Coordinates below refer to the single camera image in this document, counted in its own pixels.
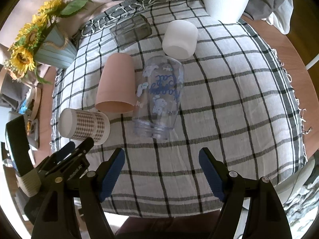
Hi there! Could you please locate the checkered grey white tablecloth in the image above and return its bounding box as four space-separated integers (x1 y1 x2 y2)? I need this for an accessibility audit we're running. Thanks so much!
51 0 307 217

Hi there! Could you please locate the houndstooth patterned paper cup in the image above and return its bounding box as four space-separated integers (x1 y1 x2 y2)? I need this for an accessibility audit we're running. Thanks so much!
58 108 110 145

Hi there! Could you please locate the yellow sunflower bouquet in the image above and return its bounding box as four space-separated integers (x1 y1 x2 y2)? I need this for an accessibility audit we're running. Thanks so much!
3 0 91 84

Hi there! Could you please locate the dark smoky glass cup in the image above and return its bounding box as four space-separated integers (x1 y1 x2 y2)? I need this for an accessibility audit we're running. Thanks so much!
110 15 152 50

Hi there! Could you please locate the white frosted cup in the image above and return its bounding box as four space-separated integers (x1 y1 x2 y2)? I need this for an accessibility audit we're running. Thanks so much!
162 20 198 61

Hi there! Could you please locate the pink plastic cup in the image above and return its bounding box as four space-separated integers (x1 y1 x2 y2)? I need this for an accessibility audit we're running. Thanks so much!
95 53 136 113

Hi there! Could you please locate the blue ribbed flower vase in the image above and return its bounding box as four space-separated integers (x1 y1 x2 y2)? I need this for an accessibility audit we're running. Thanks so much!
34 24 77 70

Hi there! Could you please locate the clear printed plastic bottle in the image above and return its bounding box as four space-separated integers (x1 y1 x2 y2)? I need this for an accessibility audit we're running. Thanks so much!
132 56 184 140

